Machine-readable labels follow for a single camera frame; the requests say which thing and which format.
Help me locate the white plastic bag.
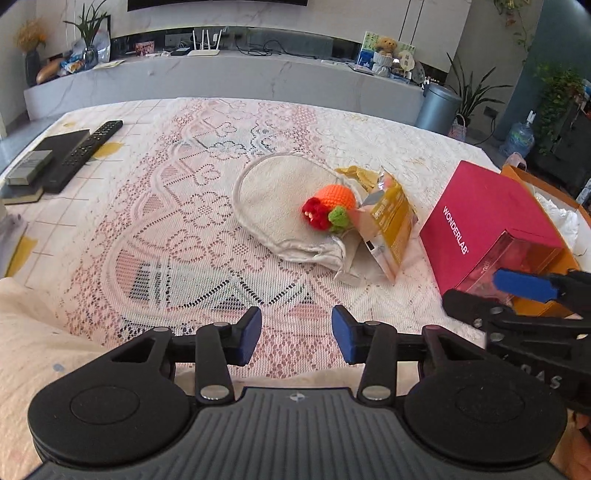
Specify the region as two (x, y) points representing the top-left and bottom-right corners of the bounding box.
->
(534, 193), (579, 251)

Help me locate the orange cardboard box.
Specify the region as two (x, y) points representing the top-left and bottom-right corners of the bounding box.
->
(500, 164), (591, 319)

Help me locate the red lidded toy box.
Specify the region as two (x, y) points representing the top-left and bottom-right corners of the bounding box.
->
(420, 161), (566, 304)

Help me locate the lace tablecloth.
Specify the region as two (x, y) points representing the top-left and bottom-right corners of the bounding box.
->
(1, 99), (490, 378)

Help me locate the gold foil snack packet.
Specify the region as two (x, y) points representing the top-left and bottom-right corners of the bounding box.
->
(337, 166), (417, 285)

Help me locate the pink space heater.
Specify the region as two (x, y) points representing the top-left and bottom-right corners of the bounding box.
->
(503, 152), (527, 171)

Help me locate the orange crochet toy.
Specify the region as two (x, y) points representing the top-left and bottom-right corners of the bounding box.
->
(301, 184), (356, 234)

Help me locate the blue water jug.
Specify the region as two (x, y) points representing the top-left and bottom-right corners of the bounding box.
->
(499, 110), (536, 158)

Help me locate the beige round cloth pouch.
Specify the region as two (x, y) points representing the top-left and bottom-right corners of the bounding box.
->
(231, 153), (362, 275)

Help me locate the dotted cream blanket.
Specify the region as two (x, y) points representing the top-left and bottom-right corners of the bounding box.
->
(0, 275), (195, 480)

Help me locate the woven pastel basket bag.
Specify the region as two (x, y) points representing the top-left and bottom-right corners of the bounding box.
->
(449, 113), (468, 142)

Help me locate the hanging ivy plant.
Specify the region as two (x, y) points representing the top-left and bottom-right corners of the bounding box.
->
(535, 63), (584, 154)

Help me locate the tall green floor plant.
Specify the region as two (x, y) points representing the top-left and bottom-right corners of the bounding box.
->
(447, 55), (511, 126)

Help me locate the blue metal trash can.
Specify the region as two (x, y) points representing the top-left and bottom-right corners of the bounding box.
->
(415, 83), (461, 135)

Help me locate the black remote control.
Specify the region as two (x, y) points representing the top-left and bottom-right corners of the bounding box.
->
(43, 119), (123, 194)

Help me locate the black notebook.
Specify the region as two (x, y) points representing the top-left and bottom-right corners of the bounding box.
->
(1, 129), (90, 205)

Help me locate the grey small box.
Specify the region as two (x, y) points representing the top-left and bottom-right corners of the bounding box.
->
(5, 150), (53, 186)

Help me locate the white marble tv console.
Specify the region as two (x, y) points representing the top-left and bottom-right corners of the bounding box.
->
(24, 51), (424, 125)

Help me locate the teddy bear figure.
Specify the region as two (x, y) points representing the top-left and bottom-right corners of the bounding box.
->
(372, 36), (398, 77)

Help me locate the white wifi router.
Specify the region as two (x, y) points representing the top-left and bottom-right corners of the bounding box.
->
(188, 29), (223, 57)

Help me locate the potted plant glass vase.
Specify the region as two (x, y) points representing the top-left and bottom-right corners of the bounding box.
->
(63, 0), (108, 70)

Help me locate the dried yellow flower vase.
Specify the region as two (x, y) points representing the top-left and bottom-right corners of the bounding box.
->
(14, 19), (47, 87)

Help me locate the black wall television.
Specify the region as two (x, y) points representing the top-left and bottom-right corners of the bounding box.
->
(126, 0), (308, 12)

